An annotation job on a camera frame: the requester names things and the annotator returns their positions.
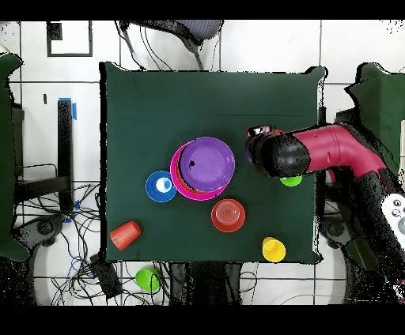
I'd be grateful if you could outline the purple plastic bowl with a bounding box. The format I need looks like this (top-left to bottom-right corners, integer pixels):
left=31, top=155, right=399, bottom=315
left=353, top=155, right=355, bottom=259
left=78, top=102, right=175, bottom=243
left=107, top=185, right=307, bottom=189
left=178, top=136, right=237, bottom=193

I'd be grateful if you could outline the large orange plastic bowl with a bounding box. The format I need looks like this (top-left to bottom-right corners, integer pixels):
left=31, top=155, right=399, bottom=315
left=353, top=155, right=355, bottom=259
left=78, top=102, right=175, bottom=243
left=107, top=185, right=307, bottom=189
left=174, top=149, right=203, bottom=194

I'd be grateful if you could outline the large pink plastic bowl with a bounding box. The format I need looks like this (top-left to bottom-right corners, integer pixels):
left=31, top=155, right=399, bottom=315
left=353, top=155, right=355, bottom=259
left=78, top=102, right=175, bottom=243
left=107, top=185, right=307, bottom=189
left=169, top=141, right=233, bottom=201

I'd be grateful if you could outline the blue plastic bowl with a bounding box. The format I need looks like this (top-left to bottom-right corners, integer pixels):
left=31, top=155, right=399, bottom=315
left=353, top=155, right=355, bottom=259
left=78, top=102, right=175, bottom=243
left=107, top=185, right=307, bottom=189
left=145, top=170, right=178, bottom=203

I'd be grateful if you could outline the orange plastic cup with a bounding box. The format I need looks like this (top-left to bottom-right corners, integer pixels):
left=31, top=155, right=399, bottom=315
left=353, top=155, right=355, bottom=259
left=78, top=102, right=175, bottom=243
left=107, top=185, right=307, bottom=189
left=109, top=220, right=142, bottom=251

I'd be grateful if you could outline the dark green table cloth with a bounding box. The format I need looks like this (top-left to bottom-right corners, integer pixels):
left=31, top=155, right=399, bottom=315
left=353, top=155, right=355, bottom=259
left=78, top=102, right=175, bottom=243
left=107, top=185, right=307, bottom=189
left=98, top=61, right=327, bottom=265

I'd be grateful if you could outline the green plastic cup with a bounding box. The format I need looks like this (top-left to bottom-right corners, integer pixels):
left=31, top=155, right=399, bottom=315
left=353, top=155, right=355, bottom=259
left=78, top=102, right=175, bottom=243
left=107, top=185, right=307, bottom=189
left=134, top=267, right=161, bottom=292
left=279, top=175, right=304, bottom=187

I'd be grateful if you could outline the grey office chair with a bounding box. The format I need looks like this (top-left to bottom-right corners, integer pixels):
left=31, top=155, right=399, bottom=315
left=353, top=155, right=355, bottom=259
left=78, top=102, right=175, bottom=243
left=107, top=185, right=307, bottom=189
left=119, top=20, right=225, bottom=71

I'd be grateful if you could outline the yellow plastic cup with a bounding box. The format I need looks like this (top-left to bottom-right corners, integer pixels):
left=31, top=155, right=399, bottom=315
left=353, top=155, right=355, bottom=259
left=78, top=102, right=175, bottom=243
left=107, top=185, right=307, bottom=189
left=261, top=236, right=287, bottom=264

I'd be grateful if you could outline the dark green side cloth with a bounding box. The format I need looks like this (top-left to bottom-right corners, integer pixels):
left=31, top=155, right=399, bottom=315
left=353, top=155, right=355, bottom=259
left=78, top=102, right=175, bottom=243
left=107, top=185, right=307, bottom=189
left=0, top=52, right=30, bottom=262
left=344, top=62, right=405, bottom=178

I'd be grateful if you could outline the black floor box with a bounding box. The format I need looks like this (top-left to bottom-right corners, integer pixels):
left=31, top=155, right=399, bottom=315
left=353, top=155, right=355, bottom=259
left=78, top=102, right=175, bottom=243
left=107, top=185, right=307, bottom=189
left=89, top=254, right=123, bottom=299

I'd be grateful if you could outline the black metal post frame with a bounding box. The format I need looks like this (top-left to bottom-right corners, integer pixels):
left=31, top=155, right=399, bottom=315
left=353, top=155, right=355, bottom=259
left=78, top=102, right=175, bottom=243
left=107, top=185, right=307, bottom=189
left=12, top=100, right=75, bottom=214

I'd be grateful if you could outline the tangle of floor cables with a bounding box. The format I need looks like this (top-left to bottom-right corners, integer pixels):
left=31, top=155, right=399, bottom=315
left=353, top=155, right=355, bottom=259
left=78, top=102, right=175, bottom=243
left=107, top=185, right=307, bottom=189
left=15, top=183, right=168, bottom=306

